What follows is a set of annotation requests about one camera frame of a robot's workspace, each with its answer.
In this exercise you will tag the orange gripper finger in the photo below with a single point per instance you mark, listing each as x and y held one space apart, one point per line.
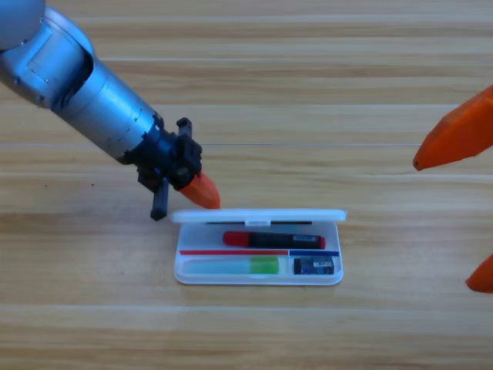
454 140
483 279

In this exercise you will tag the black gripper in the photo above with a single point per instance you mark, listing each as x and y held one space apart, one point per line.
173 158

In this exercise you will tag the white Unitree pencil case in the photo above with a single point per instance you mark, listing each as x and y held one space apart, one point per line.
231 216

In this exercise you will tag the red and black marker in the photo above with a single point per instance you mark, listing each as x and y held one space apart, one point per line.
277 241

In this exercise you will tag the dark blue eraser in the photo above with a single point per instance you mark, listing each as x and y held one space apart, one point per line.
314 266

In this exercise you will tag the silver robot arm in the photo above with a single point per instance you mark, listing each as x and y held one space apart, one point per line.
77 85

